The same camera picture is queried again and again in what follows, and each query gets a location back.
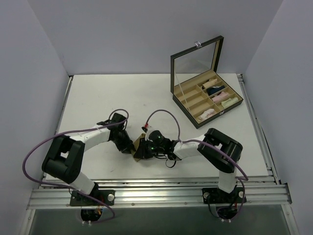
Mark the aluminium rail frame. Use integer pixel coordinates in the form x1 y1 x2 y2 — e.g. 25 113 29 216
26 74 292 211

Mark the navy rolled underwear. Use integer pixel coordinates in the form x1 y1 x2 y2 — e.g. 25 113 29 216
206 85 225 96

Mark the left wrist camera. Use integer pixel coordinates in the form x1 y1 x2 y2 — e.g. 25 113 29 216
111 113 126 123

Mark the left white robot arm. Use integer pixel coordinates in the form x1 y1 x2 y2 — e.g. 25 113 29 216
42 113 135 205

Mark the black compartment storage box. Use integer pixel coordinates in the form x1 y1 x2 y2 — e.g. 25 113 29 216
170 35 243 129

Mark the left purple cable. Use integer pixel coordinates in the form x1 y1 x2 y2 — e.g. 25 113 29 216
22 108 130 224

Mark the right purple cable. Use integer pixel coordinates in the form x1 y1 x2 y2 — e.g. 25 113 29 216
144 109 249 218

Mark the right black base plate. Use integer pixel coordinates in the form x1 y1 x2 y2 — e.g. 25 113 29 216
202 187 246 204

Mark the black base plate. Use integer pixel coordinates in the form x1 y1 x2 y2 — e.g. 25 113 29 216
202 187 246 204
69 189 115 207

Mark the white underwear pink trim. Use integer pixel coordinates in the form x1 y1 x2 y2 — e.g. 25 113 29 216
197 109 216 122

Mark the beige rolled underwear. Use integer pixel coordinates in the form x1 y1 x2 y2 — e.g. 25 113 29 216
202 78 218 89

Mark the tan brown underwear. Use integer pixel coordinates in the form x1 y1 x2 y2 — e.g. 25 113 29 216
131 133 146 162

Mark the pink rolled underwear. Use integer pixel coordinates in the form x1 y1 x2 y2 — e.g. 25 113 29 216
211 92 229 103

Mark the purple cable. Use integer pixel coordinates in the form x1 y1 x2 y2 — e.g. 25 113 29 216
22 108 130 224
144 109 249 218

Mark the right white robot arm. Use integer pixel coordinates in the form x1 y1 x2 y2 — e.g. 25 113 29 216
132 126 243 202

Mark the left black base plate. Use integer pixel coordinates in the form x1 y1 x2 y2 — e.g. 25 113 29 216
69 189 115 207

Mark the pale green rolled underwear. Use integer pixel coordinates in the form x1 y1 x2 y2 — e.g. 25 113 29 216
221 97 239 109

